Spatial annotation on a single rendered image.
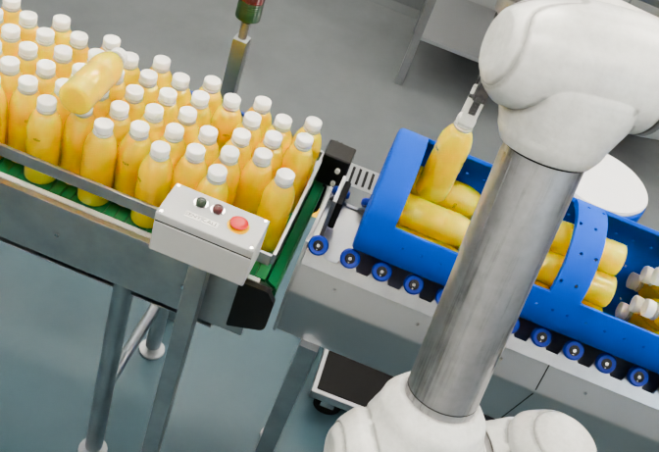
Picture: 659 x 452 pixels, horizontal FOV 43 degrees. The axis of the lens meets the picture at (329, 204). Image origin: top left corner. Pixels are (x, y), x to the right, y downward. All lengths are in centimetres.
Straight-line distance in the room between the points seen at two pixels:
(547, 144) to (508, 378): 107
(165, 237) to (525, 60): 92
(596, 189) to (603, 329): 57
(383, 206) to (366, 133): 226
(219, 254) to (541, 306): 67
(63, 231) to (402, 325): 77
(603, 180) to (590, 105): 141
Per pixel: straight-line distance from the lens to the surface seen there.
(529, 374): 195
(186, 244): 163
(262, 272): 183
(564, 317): 181
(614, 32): 94
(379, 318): 190
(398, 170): 171
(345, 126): 394
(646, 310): 189
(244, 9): 210
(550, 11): 93
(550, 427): 125
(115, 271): 193
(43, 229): 195
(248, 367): 281
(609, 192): 231
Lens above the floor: 220
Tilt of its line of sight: 39 degrees down
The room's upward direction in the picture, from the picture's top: 21 degrees clockwise
